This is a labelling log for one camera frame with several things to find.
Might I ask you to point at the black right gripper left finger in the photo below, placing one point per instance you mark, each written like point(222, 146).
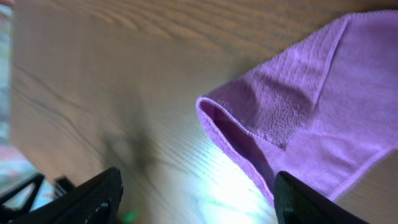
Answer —
point(95, 201)

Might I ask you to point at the purple microfiber cloth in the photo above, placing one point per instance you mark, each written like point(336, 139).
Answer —
point(324, 110)

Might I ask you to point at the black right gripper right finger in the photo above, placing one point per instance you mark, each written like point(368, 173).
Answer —
point(297, 203)

